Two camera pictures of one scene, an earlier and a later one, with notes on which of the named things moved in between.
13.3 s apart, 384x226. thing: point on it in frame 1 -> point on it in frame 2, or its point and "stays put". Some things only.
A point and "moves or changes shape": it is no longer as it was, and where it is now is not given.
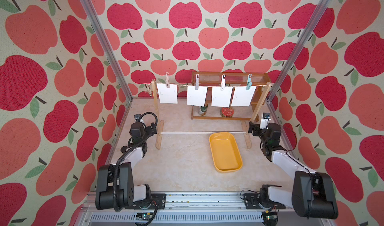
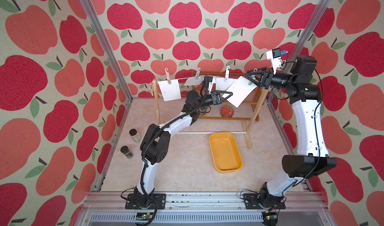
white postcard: x=242 y=97 moves or changes shape
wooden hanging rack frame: x=244 y=124 stays put
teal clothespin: x=249 y=82 moves or changes shape
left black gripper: x=150 y=132 -> x=215 y=100
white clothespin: x=223 y=83 -> x=227 y=74
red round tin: x=227 y=112 stays put
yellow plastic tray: x=225 y=152 stays put
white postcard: x=221 y=98 moves or changes shape
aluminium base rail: x=195 y=210 stays put
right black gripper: x=257 y=129 -> x=265 y=80
